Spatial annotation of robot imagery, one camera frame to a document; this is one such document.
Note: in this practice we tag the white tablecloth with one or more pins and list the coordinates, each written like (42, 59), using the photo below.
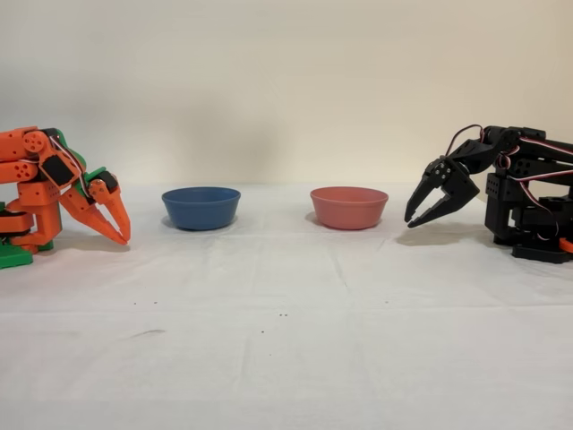
(268, 336)

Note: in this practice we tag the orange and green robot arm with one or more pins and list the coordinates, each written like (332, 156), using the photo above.
(38, 192)

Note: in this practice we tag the pink bowl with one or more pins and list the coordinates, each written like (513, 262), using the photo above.
(349, 208)

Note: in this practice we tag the blue bowl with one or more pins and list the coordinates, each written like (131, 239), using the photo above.
(201, 210)

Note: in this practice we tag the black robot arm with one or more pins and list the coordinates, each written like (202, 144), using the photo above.
(519, 188)

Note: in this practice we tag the orange clamp piece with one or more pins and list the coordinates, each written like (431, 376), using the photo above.
(567, 245)

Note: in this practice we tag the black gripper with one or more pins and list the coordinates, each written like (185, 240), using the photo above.
(452, 176)

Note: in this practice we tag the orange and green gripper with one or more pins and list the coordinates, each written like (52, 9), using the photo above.
(85, 202)

